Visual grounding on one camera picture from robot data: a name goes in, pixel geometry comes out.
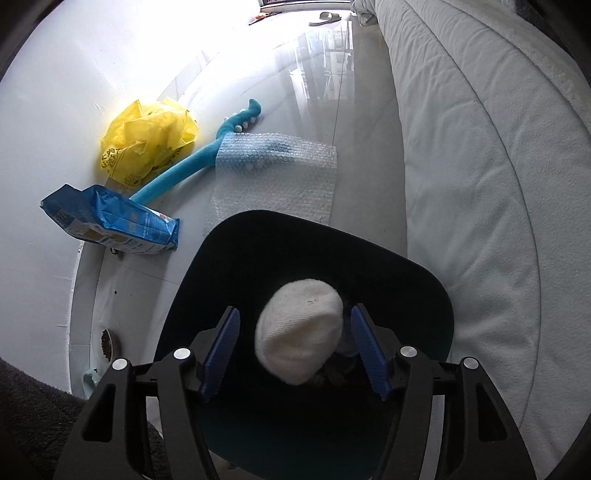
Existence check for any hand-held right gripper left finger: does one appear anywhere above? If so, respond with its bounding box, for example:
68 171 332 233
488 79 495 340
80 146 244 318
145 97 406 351
53 305 242 480

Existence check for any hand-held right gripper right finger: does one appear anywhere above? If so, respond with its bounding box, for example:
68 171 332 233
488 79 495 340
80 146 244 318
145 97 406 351
349 305 536 480

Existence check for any white sock ball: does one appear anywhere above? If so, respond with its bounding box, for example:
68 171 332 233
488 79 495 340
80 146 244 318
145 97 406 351
255 278 345 387

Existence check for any dark waste bin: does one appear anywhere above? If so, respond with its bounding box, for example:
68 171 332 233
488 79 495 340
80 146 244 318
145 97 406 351
152 210 458 467

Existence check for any pet food bowl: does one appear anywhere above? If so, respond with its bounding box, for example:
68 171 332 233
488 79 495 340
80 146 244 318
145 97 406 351
95 325 123 365

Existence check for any pale green plastic dish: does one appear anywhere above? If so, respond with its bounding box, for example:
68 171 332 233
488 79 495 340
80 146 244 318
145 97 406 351
81 367 105 398

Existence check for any blue pet food bag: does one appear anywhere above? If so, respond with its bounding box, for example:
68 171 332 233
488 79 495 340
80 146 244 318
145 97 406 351
40 184 181 254

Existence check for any bubble wrap sheet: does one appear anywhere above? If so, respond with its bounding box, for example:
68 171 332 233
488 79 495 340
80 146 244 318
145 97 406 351
210 134 338 232

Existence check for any blue foam toy stick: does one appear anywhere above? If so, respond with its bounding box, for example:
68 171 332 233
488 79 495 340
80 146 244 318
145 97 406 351
127 98 263 204

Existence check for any bed with white sheet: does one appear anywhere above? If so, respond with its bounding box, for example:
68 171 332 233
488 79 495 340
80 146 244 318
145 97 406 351
351 0 591 462

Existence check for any yellow plastic bag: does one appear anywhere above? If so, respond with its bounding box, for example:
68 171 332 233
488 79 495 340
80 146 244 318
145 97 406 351
95 98 199 188

